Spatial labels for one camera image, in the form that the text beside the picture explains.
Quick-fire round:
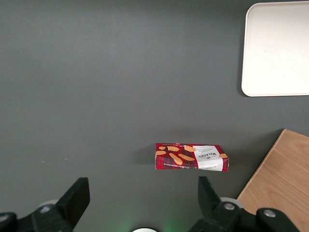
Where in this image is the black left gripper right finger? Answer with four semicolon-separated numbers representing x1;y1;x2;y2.
190;176;242;232

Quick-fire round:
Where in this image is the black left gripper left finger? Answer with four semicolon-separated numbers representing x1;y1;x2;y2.
32;177;90;232

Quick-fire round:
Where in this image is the red cookie box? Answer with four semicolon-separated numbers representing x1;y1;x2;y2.
154;143;230;173

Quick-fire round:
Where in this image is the white plastic tray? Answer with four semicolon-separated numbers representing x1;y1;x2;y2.
241;0;309;98

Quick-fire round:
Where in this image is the wooden drawer cabinet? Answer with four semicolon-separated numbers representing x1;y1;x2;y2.
236;129;309;232

